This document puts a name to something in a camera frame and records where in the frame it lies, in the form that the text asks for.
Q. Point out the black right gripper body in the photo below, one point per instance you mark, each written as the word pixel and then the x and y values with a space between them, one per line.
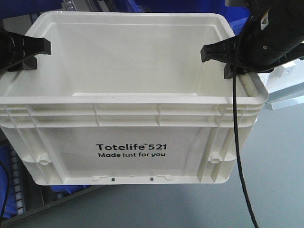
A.
pixel 270 39

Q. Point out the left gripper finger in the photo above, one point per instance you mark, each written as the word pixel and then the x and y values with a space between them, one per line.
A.
pixel 31 46
pixel 28 64

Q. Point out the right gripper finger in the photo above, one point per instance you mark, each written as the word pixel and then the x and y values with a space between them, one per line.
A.
pixel 228 70
pixel 223 51

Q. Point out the white plastic Totelife tote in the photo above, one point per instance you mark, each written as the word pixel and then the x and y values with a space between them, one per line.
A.
pixel 124 98

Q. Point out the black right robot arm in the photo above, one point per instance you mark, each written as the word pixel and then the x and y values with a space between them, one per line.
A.
pixel 255 6

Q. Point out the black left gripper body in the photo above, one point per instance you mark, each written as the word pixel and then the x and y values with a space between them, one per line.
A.
pixel 8 41

